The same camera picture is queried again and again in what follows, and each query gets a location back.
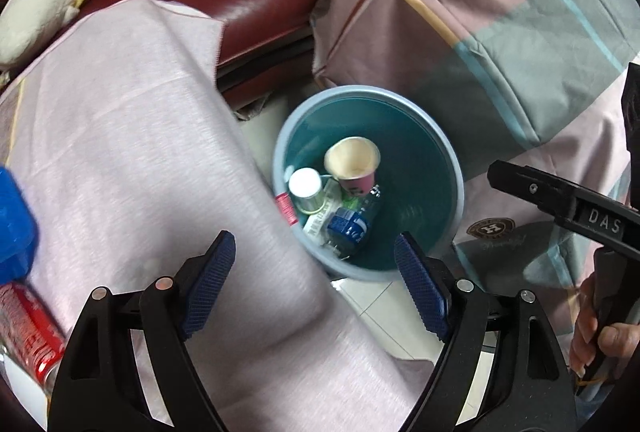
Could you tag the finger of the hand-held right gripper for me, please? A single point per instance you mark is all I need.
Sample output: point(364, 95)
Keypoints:
point(530, 189)

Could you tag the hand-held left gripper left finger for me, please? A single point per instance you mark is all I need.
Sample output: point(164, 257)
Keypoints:
point(210, 282)

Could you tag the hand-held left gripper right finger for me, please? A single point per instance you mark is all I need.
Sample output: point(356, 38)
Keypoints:
point(420, 292)

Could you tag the light blue round bin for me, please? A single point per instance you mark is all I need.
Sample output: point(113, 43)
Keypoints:
point(415, 192)

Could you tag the red drink can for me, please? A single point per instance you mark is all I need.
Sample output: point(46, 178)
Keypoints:
point(25, 327)

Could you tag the blue plastic packet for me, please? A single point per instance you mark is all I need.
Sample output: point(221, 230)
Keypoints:
point(12, 232)

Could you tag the person's right hand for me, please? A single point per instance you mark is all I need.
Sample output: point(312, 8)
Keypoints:
point(620, 339)

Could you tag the blue-label plastic bottle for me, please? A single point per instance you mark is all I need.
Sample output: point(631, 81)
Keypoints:
point(347, 224)

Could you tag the pink snack packet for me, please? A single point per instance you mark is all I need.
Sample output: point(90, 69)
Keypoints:
point(285, 209)

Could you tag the white green paper wrapper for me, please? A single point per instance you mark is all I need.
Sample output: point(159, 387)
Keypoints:
point(317, 223)

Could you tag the white-capped small jar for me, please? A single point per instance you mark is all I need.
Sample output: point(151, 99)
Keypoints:
point(305, 184)

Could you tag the pink paper cup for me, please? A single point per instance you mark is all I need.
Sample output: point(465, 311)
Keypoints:
point(350, 159)

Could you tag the pale pink cloth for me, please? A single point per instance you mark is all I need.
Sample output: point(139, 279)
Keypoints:
point(125, 137)

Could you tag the plaid blanket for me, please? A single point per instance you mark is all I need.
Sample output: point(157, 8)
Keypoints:
point(475, 12)

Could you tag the white bird plush toy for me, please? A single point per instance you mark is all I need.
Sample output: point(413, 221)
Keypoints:
point(35, 2)

